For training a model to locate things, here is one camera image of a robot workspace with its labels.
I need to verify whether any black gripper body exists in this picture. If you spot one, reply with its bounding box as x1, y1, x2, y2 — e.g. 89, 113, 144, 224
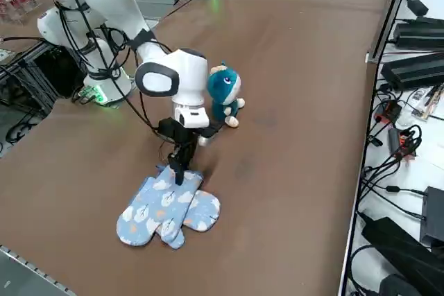
157, 118, 225, 146

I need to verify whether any blue cloud print oven mitt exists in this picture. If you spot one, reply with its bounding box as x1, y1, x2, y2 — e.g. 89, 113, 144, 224
116, 165, 205, 250
180, 189, 222, 234

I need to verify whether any small blue plush doll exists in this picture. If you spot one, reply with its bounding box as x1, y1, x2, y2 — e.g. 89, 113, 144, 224
207, 61, 246, 128

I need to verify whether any red black electronic device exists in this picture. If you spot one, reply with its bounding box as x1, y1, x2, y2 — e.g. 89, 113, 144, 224
373, 99, 403, 124

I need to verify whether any long black power supply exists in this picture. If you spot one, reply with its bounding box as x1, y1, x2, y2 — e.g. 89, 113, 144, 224
380, 51, 444, 92
393, 17, 444, 50

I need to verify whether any black box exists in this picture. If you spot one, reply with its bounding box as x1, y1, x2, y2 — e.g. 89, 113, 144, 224
418, 186, 444, 245

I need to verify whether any small black power adapter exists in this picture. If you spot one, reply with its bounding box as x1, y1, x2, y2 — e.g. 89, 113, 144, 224
405, 0, 430, 17

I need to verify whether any black aluminium frame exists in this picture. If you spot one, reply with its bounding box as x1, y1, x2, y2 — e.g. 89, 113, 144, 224
0, 39, 87, 119

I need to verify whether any aluminium frame post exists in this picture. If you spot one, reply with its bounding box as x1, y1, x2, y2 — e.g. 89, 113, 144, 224
366, 0, 417, 64

